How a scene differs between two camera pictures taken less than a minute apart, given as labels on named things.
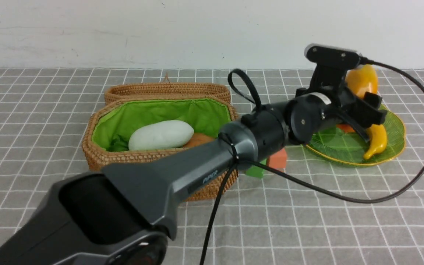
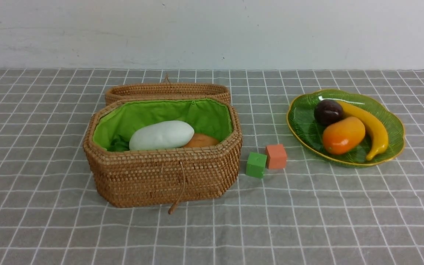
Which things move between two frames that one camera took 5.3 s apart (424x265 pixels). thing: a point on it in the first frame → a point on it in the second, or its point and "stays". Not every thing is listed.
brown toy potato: (199, 138) stays
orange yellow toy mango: (362, 78) → (344, 136)
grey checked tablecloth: (32, 125) stays
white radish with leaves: (157, 134) stays
